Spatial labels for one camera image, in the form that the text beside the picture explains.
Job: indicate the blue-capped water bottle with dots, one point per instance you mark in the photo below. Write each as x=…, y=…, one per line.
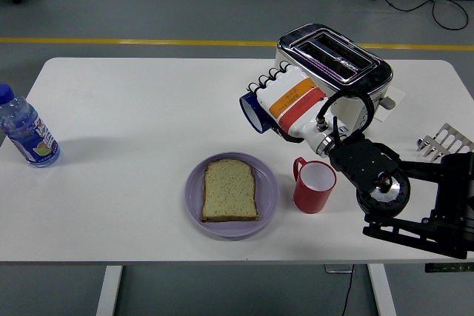
x=27, y=134

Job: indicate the cream and chrome toaster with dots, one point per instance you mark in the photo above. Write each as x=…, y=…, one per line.
x=333, y=57

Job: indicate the purple plate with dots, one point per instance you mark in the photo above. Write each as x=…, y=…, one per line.
x=194, y=197

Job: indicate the bread slice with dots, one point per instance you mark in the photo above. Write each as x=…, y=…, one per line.
x=229, y=192

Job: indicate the red cup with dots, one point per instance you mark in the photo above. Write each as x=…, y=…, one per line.
x=309, y=201

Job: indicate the black table control panel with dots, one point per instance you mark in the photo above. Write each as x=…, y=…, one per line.
x=448, y=267

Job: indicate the blue cup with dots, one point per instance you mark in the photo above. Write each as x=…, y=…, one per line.
x=252, y=110

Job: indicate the white card under toaster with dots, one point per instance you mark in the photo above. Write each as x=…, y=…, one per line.
x=396, y=94

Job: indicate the white table leg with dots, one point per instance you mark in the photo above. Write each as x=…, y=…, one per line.
x=381, y=290
x=109, y=290

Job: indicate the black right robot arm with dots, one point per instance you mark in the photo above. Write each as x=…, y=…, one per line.
x=370, y=168

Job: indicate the metal toast rack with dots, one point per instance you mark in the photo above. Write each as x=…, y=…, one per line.
x=450, y=138

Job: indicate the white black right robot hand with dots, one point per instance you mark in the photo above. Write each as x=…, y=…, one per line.
x=292, y=105

